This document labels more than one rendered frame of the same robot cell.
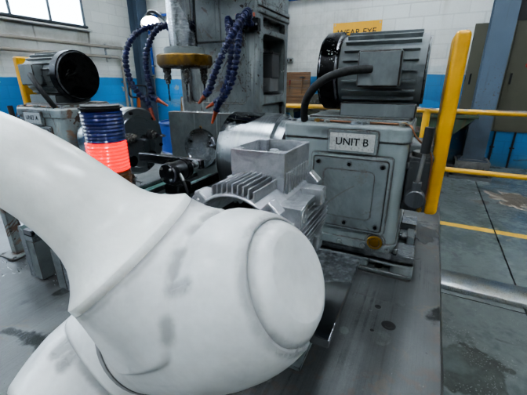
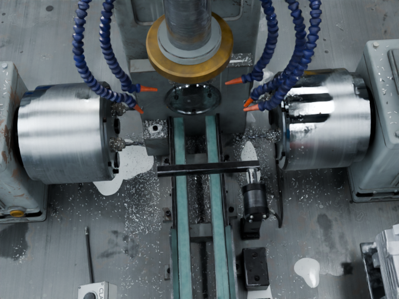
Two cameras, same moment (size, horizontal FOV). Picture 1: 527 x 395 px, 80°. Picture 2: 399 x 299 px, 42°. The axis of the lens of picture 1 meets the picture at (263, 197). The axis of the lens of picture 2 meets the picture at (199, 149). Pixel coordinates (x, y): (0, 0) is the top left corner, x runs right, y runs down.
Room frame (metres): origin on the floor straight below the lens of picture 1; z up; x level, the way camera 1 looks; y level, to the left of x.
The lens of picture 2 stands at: (0.53, 0.56, 2.19)
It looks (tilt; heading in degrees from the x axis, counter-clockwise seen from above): 64 degrees down; 333
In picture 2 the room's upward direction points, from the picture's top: 3 degrees counter-clockwise
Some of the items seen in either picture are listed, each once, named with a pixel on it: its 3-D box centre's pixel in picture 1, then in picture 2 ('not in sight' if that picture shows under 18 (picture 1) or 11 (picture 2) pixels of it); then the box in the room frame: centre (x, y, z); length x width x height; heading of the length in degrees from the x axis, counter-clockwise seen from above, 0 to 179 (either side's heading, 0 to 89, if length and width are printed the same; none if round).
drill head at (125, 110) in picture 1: (113, 139); (54, 134); (1.26, 0.60, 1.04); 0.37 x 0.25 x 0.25; 64
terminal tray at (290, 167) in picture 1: (271, 164); not in sight; (0.56, -0.02, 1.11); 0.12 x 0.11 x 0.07; 153
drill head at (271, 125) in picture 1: (270, 154); (326, 118); (0.96, -0.02, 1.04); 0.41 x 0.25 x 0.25; 64
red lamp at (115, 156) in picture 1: (108, 154); not in sight; (0.49, 0.24, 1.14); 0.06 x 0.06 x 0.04
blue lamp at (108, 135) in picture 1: (103, 125); not in sight; (0.49, 0.24, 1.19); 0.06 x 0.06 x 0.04
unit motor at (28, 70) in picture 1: (53, 106); not in sight; (1.35, 0.86, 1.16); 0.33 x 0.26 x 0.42; 64
